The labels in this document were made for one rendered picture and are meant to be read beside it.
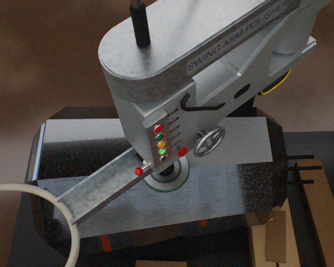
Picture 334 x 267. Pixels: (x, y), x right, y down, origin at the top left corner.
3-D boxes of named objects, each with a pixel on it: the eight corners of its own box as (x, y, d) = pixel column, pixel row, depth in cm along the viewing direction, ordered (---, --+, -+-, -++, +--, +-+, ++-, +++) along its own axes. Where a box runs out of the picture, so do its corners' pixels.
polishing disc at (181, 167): (132, 169, 181) (131, 168, 180) (165, 139, 187) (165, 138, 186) (165, 200, 172) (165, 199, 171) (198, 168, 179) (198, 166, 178)
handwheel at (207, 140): (209, 126, 160) (210, 105, 147) (226, 143, 156) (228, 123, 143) (180, 147, 156) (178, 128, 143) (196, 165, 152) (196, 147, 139)
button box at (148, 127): (168, 151, 144) (162, 108, 119) (173, 156, 142) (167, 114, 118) (150, 163, 142) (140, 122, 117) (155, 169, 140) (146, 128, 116)
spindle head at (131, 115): (193, 94, 172) (191, 16, 133) (227, 127, 162) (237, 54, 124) (125, 141, 162) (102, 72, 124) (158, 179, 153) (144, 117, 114)
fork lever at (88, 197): (190, 104, 174) (191, 97, 169) (220, 133, 165) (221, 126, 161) (53, 197, 154) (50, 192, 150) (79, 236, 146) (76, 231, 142)
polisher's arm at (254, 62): (275, 43, 187) (298, -50, 145) (313, 72, 178) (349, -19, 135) (151, 130, 168) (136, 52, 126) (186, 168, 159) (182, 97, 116)
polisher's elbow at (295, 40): (251, 31, 167) (257, -6, 150) (290, 15, 170) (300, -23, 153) (277, 62, 158) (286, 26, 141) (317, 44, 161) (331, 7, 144)
